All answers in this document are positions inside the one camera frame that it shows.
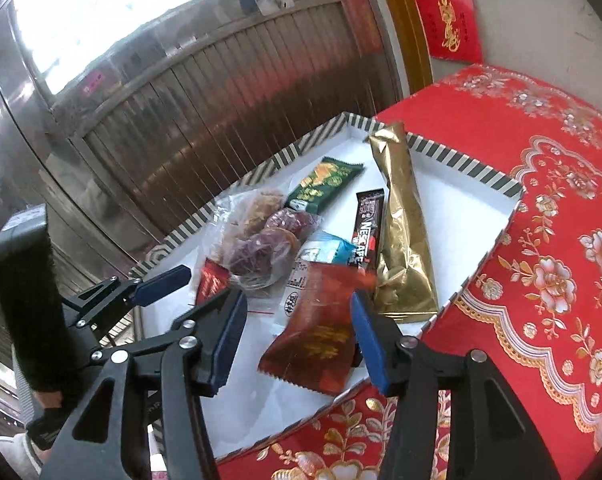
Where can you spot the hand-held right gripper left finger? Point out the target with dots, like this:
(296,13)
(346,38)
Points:
(228,345)

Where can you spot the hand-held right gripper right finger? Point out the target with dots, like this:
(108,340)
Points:
(368,345)

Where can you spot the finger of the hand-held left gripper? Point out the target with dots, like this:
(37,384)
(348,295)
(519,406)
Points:
(181,324)
(161,282)

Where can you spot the dark red gold-print packet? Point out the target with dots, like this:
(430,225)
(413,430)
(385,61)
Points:
(321,330)

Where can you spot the small brown-red snack packet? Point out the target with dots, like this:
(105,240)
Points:
(213,280)

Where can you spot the blue and white snack packet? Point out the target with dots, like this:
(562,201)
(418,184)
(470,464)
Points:
(326,252)

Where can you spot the long gold foil packet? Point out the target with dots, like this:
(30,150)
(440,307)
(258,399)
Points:
(406,240)

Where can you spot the dark coffee stick packet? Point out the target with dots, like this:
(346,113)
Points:
(367,230)

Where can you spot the clear bag of brown nuts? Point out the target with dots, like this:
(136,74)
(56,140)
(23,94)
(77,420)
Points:
(258,207)

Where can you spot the clear bag of red dates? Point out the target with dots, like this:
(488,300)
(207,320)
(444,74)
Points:
(281,225)

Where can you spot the green cracker packet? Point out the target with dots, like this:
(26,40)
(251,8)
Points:
(321,185)

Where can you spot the striped cardboard box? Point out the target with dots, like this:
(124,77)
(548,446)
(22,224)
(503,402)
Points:
(441,185)

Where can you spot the person's left hand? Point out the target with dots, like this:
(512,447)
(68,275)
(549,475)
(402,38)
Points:
(48,401)

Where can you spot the metal slatted door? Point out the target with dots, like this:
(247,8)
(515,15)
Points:
(206,110)

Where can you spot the red floral tablecloth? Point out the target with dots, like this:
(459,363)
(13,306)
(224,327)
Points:
(481,120)

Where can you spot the window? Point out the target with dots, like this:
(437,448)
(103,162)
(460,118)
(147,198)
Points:
(131,10)

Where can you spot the red door couplet strip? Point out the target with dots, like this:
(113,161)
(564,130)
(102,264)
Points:
(356,5)

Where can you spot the wooden door frame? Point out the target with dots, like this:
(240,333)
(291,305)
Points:
(406,35)

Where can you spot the red wall envelope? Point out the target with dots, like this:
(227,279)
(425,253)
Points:
(446,15)

